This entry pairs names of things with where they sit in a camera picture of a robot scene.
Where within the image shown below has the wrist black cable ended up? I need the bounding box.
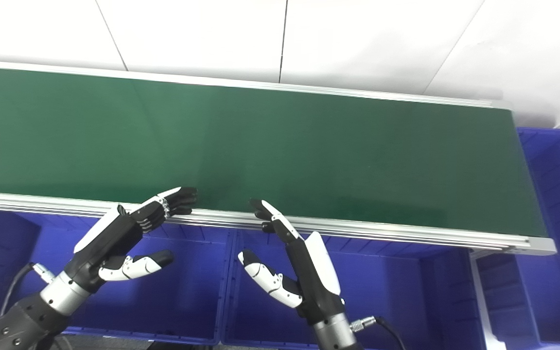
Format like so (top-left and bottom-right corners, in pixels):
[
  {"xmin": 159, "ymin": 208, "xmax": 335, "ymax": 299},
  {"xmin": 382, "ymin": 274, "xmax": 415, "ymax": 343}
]
[
  {"xmin": 350, "ymin": 315, "xmax": 407, "ymax": 350},
  {"xmin": 0, "ymin": 262, "xmax": 56, "ymax": 321}
]

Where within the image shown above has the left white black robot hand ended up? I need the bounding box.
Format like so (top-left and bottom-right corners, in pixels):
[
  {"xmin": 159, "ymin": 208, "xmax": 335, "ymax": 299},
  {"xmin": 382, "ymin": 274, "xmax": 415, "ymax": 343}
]
[{"xmin": 65, "ymin": 186, "xmax": 198, "ymax": 293}]

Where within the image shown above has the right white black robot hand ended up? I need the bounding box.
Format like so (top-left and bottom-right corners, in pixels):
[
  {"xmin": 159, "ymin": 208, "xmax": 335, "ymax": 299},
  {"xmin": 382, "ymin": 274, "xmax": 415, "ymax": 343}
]
[{"xmin": 238, "ymin": 198, "xmax": 346, "ymax": 326}]

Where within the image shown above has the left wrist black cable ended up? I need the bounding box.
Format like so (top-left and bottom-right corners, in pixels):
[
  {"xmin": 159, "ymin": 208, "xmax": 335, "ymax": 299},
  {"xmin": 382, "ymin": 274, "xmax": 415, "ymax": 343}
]
[{"xmin": 0, "ymin": 262, "xmax": 56, "ymax": 321}]

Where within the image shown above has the white conveyor leg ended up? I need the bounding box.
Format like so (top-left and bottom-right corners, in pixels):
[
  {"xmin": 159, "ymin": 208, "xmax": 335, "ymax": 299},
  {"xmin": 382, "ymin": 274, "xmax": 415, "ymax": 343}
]
[{"xmin": 470, "ymin": 252, "xmax": 498, "ymax": 350}]

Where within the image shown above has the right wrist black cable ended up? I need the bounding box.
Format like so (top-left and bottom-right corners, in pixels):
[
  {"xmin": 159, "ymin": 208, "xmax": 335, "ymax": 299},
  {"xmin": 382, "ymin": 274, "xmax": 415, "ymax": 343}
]
[{"xmin": 350, "ymin": 315, "xmax": 407, "ymax": 350}]

